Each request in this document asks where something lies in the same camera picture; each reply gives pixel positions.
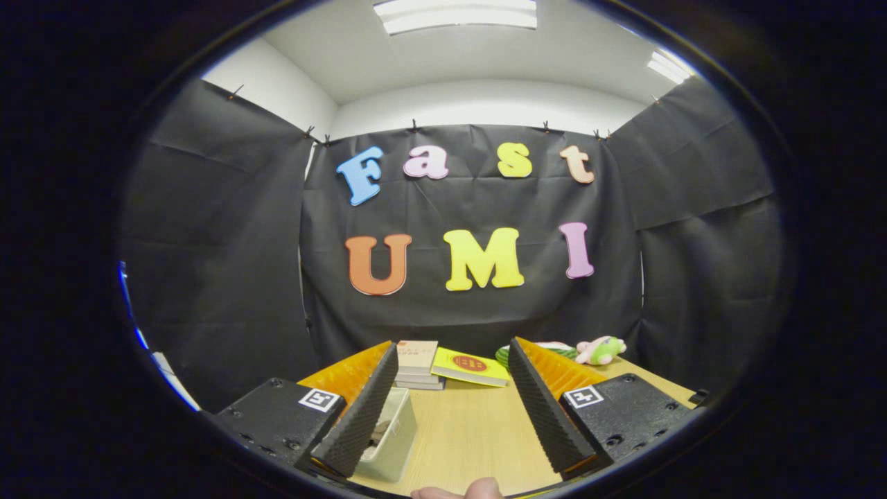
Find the pink and green plush toy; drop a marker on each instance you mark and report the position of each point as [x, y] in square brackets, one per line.
[603, 350]

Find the black backdrop cloth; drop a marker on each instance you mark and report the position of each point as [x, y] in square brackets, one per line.
[471, 312]

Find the yellow book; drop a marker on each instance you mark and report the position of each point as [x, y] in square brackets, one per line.
[468, 364]

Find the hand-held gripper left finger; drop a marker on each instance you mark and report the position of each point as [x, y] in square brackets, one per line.
[364, 416]

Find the black table clamp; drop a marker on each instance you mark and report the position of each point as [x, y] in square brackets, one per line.
[700, 397]

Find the brown fuzzy shoe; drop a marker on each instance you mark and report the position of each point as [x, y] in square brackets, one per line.
[379, 431]

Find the long ceiling light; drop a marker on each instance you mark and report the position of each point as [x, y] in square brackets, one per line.
[457, 15]

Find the beige book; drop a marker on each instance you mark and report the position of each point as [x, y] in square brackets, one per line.
[418, 355]

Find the small ceiling light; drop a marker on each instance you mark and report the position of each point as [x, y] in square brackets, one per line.
[671, 66]

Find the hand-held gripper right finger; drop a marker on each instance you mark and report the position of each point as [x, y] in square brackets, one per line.
[544, 416]

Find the grey book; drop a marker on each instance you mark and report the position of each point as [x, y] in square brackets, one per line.
[423, 379]
[426, 386]

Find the cream fabric storage box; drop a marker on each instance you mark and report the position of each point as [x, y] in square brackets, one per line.
[395, 443]

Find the watermelon slice plush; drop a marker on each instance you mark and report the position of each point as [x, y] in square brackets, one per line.
[500, 357]

